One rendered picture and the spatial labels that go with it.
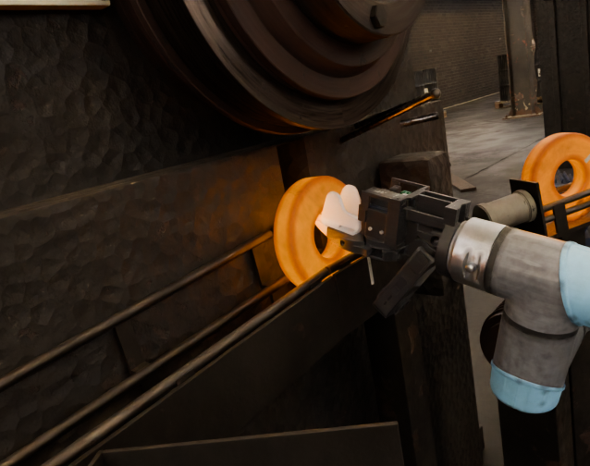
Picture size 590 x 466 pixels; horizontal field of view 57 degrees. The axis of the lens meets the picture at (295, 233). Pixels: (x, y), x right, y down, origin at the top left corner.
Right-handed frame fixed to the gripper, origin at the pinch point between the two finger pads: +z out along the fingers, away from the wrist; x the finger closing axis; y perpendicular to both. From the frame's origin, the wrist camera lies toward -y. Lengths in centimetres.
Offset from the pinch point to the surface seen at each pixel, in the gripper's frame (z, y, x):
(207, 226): 5.9, 2.0, 14.7
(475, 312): 22, -85, -132
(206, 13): 2.2, 26.2, 16.5
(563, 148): -17.7, 4.5, -45.5
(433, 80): 467, -124, -976
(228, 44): 1.4, 23.2, 14.4
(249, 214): 5.8, 1.6, 7.6
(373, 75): -1.5, 18.4, -8.5
